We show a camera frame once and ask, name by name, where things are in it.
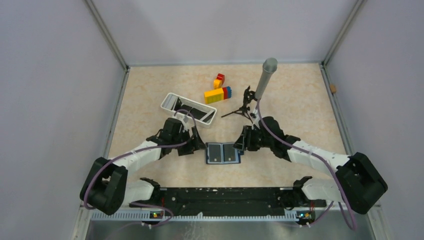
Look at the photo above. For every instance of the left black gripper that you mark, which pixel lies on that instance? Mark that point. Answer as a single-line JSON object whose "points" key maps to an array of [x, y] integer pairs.
{"points": [[197, 144]]}

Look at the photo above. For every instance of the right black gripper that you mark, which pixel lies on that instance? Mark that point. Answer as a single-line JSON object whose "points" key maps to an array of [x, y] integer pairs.
{"points": [[244, 142]]}

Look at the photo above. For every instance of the black card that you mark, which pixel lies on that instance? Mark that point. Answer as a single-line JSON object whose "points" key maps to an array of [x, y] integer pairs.
{"points": [[214, 153], [229, 154]]}

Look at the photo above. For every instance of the blue leather card holder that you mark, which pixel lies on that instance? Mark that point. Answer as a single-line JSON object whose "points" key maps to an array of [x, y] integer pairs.
{"points": [[222, 153]]}

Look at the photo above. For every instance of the black mini tripod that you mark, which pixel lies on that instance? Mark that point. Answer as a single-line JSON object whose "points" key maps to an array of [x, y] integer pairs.
{"points": [[244, 110]]}

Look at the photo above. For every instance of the grey microphone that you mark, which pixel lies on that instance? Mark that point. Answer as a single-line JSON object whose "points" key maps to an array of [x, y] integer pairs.
{"points": [[269, 67]]}

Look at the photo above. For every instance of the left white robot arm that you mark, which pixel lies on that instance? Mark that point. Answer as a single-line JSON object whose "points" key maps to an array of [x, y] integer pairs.
{"points": [[106, 186]]}

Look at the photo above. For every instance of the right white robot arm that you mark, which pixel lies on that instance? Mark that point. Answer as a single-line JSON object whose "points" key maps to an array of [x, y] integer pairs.
{"points": [[354, 180]]}

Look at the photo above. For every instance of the white rectangular tray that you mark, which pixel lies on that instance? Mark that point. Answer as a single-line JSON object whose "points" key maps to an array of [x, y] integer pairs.
{"points": [[203, 114]]}

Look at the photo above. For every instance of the yellow toy block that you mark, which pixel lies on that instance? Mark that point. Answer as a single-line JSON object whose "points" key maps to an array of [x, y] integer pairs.
{"points": [[213, 96]]}

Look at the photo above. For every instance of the red blue toy block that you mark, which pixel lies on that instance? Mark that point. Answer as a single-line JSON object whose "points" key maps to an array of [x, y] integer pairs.
{"points": [[227, 92]]}

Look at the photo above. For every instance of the small orange toy block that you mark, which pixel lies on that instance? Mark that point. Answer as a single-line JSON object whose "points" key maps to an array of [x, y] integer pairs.
{"points": [[217, 83]]}

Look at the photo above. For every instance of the small red toy block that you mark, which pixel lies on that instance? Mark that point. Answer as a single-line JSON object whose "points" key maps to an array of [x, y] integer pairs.
{"points": [[220, 77]]}

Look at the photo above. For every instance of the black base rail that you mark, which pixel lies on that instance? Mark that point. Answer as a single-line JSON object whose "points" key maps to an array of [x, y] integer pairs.
{"points": [[231, 201]]}

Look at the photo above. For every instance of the small brown wall object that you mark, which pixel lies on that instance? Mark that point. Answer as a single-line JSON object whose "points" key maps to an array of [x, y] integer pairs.
{"points": [[332, 88]]}

